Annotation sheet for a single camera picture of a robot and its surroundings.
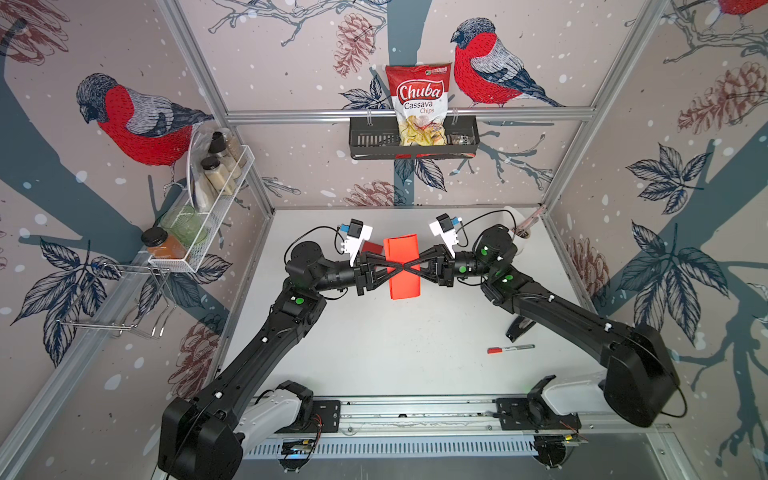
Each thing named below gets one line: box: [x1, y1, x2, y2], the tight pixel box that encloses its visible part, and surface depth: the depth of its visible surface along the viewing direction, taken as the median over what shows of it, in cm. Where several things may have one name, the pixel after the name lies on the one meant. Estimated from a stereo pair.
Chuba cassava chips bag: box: [385, 63, 452, 146], surface depth 83 cm
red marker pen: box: [487, 344, 536, 355], surface depth 86 cm
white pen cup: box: [503, 206, 531, 255], surface depth 105 cm
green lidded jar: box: [161, 204, 209, 245], surface depth 70 cm
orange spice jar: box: [141, 227, 187, 259], surface depth 62 cm
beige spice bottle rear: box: [208, 131, 242, 166], surface depth 84 cm
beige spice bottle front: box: [201, 156, 236, 196], surface depth 78 cm
